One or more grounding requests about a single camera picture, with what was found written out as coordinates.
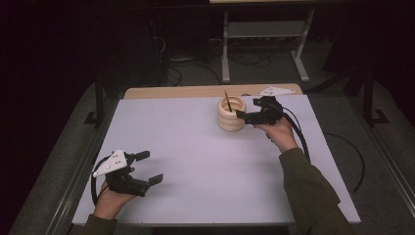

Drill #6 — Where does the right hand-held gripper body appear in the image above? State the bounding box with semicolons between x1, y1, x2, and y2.
256;85;297;127

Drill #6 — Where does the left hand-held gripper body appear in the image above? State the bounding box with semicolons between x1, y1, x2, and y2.
92;149;151;198

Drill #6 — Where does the cream ribbed ring holder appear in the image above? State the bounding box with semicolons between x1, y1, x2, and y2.
216;95;248;133

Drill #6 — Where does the dark chopstick with gold end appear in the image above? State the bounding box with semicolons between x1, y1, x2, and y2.
223;89;234;114

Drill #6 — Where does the person's right hand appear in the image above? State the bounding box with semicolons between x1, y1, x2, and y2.
254;116;300;154

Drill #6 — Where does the person's left hand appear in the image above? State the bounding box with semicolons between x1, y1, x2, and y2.
93;166;137;220

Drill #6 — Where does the black metal stand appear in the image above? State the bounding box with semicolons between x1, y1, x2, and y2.
361;63;392;127
83;70;106;127

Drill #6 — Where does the white metal stand with shelf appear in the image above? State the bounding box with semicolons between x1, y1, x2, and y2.
220;9;317;84

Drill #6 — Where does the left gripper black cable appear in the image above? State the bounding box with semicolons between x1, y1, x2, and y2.
90;156;112;208

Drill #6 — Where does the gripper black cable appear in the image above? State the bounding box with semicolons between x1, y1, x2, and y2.
90;156;112;208
273;99;311;164

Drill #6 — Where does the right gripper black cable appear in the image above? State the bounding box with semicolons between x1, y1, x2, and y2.
273;99;311;164

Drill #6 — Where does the tangle of floor cables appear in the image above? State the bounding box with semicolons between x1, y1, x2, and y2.
149;19;272;87

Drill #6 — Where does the black floor cable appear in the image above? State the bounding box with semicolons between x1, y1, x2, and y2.
322;131;366;194

